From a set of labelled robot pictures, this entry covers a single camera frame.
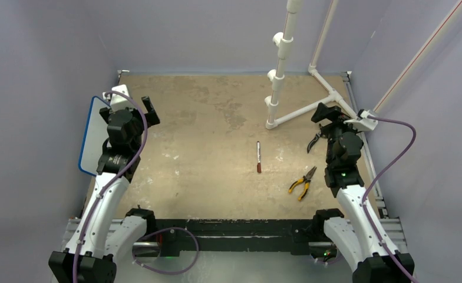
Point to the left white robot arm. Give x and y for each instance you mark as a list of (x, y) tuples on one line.
[(92, 253)]

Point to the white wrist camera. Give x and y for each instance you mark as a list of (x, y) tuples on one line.
[(364, 122), (116, 101)]

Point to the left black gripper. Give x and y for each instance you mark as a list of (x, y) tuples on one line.
[(152, 118)]

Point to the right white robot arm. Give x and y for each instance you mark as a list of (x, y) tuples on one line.
[(358, 234)]

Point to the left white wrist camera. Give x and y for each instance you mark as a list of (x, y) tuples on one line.
[(116, 101)]

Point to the white pipe with red stripe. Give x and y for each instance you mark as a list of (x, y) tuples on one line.
[(435, 37)]

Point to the red whiteboard marker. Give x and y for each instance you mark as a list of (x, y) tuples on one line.
[(258, 151)]

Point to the yellow handled pliers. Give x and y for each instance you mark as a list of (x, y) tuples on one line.
[(305, 180)]

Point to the white PVC pipe stand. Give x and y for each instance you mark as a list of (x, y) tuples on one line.
[(293, 95)]

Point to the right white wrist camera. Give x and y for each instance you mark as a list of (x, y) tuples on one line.
[(364, 122)]

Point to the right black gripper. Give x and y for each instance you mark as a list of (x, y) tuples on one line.
[(333, 114)]

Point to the blue framed whiteboard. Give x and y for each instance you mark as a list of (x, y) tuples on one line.
[(94, 136)]

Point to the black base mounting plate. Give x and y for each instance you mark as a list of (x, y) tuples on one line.
[(294, 236)]

